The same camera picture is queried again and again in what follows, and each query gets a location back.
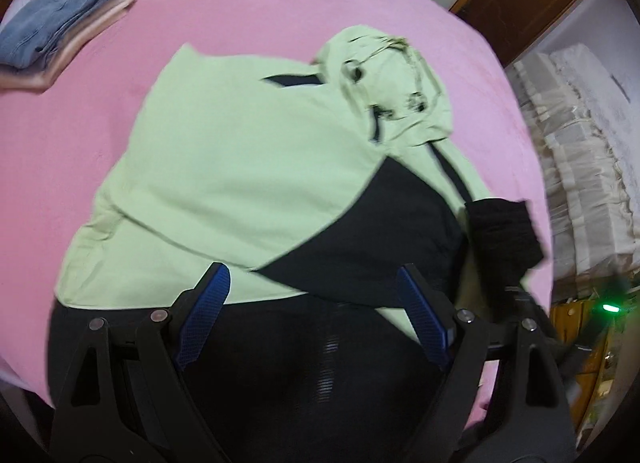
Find white lace cover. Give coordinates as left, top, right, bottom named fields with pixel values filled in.
left=504, top=42, right=640, bottom=296

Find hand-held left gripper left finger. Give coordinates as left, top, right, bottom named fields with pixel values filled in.
left=49, top=262, right=232, bottom=463

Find pink bed sheet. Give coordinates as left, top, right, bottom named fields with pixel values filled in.
left=0, top=0, right=556, bottom=429

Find yellow wooden cabinet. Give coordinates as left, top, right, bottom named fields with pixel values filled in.
left=550, top=295, right=626, bottom=436

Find folded beige clothes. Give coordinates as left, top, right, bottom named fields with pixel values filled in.
left=0, top=0, right=138, bottom=91

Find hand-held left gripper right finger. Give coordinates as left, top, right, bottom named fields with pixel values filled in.
left=396, top=264, right=579, bottom=463

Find folded blue jeans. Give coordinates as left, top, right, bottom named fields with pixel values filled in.
left=0, top=0, right=123, bottom=69

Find green and black hooded jacket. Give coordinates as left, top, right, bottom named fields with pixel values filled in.
left=49, top=26, right=546, bottom=424

